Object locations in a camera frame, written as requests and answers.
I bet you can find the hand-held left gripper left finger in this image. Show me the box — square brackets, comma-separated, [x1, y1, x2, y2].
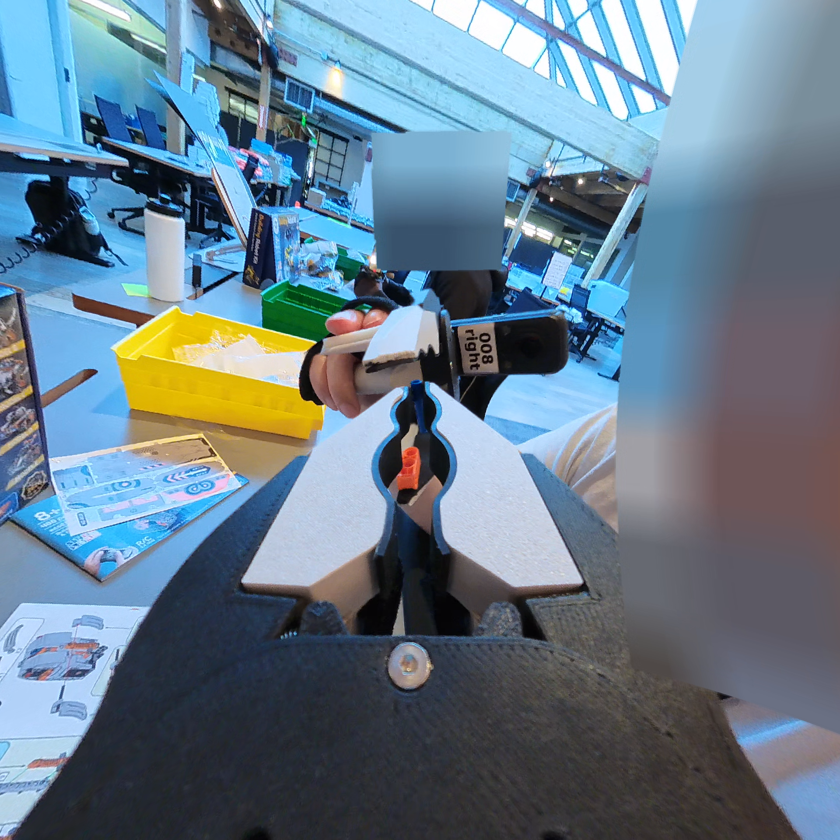
[240, 387, 410, 635]

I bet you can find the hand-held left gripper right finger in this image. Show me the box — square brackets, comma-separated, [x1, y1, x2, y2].
[422, 382, 586, 636]

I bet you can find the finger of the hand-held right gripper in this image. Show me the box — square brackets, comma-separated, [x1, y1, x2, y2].
[412, 287, 455, 370]
[361, 307, 439, 367]

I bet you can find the grey office desk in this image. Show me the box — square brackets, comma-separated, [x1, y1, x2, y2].
[71, 223, 378, 329]

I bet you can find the person's right hand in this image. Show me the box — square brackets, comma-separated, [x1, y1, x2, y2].
[308, 306, 389, 419]

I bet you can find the clear bag of toy parts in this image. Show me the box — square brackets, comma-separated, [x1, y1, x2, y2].
[301, 239, 361, 293]

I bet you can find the green plastic bin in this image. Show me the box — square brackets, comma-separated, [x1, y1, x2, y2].
[260, 279, 371, 343]

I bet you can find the clear plastic parts bag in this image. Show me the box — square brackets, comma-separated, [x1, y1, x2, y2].
[172, 331, 309, 383]

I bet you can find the dark blue kit box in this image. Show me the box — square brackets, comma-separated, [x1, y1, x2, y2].
[241, 206, 301, 291]

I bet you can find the yellow plastic bin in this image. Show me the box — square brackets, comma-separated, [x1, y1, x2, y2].
[110, 305, 327, 441]

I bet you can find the blue cover booklet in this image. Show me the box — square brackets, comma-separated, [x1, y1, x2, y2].
[12, 474, 250, 583]

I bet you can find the white water bottle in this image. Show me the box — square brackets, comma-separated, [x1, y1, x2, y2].
[143, 196, 188, 303]

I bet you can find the white leaning board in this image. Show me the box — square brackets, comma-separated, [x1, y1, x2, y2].
[146, 71, 258, 249]

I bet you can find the open white instruction booklet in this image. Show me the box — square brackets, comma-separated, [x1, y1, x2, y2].
[0, 602, 151, 818]

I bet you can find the blue toy building set box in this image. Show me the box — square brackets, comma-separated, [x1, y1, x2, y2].
[0, 283, 55, 528]

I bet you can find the blue office chair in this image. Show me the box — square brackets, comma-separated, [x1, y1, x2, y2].
[94, 95, 135, 142]
[134, 105, 168, 152]

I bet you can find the black backpack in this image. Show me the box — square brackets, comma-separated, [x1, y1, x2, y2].
[24, 179, 114, 266]

